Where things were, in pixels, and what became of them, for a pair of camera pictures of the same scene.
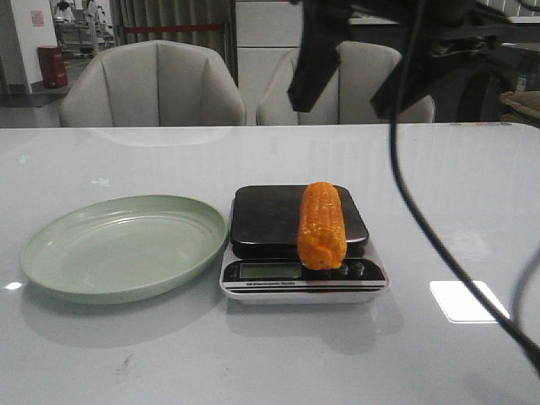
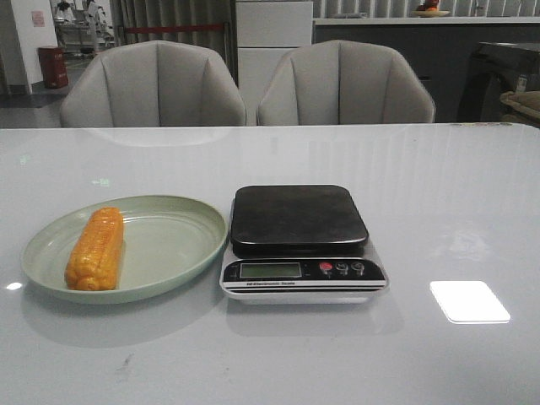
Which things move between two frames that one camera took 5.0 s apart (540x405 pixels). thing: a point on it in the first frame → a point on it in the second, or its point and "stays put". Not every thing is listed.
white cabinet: (267, 32) stays put
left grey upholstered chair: (154, 83) stays put
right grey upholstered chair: (364, 67) stays put
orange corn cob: (321, 238) → (94, 261)
